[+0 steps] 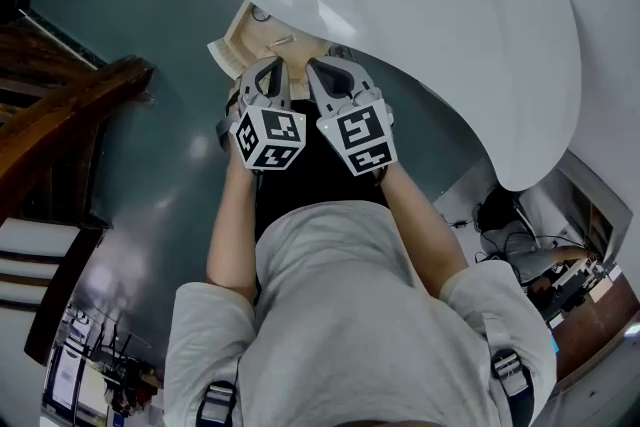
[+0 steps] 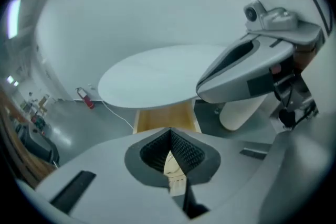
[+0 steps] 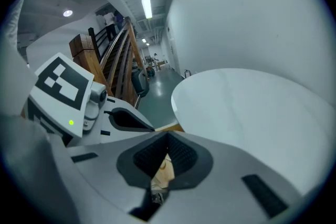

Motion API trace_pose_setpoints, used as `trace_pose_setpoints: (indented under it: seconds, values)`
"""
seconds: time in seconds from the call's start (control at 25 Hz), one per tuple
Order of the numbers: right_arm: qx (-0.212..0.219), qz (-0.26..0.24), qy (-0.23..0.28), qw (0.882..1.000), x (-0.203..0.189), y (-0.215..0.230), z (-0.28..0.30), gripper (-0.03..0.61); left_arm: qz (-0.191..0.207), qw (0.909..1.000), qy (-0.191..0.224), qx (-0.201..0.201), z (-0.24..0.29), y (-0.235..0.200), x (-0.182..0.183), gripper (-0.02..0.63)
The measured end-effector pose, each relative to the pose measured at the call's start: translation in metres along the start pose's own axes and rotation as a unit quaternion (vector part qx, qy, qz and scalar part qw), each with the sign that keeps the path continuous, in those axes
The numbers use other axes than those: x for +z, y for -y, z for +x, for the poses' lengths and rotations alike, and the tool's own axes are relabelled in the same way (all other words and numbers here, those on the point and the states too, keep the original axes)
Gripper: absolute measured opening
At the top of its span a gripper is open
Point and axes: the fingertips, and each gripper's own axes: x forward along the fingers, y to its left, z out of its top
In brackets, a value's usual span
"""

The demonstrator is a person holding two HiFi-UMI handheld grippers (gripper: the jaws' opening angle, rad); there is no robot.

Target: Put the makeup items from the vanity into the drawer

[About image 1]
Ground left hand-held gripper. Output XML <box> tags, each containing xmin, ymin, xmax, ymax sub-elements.
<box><xmin>215</xmin><ymin>56</ymin><xmax>308</xmax><ymax>173</ymax></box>

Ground person's grey t-shirt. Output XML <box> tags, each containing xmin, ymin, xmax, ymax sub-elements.
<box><xmin>163</xmin><ymin>200</ymin><xmax>557</xmax><ymax>427</ymax></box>

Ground small wooden drawer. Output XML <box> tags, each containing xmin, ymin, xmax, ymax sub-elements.
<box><xmin>205</xmin><ymin>0</ymin><xmax>362</xmax><ymax>102</ymax></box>

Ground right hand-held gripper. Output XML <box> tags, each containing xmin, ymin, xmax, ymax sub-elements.
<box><xmin>304</xmin><ymin>55</ymin><xmax>399</xmax><ymax>178</ymax></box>

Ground brown wooden chair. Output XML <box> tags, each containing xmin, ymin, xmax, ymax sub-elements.
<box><xmin>0</xmin><ymin>9</ymin><xmax>157</xmax><ymax>367</ymax></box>

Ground grey black harness strap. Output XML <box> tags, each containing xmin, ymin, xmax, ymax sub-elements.
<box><xmin>195</xmin><ymin>379</ymin><xmax>238</xmax><ymax>427</ymax></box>
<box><xmin>489</xmin><ymin>348</ymin><xmax>536</xmax><ymax>427</ymax></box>

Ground person's black trousers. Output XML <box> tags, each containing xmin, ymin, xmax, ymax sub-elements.
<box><xmin>253</xmin><ymin>97</ymin><xmax>392</xmax><ymax>242</ymax></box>

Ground white round table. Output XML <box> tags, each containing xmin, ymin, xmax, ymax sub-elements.
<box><xmin>208</xmin><ymin>0</ymin><xmax>583</xmax><ymax>194</ymax></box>

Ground person's left forearm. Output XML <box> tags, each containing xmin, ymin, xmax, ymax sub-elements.
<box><xmin>205</xmin><ymin>154</ymin><xmax>262</xmax><ymax>305</ymax></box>

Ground person's right forearm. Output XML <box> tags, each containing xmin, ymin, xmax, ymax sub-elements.
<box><xmin>381</xmin><ymin>162</ymin><xmax>472</xmax><ymax>302</ymax></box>

